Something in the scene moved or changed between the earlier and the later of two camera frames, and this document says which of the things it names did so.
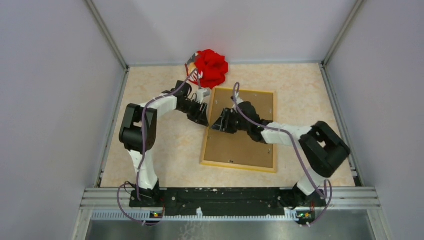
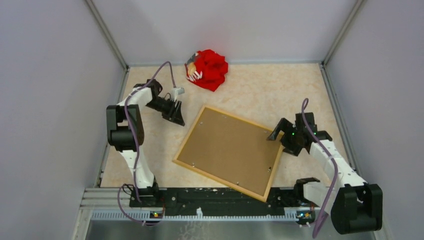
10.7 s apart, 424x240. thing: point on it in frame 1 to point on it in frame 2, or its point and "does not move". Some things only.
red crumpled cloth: [214, 67] does not move
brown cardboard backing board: [239, 148] to [233, 150]
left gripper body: [192, 110] to [165, 106]
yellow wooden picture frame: [250, 167] to [232, 151]
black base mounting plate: [267, 200] does not move
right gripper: [223, 123] to [284, 125]
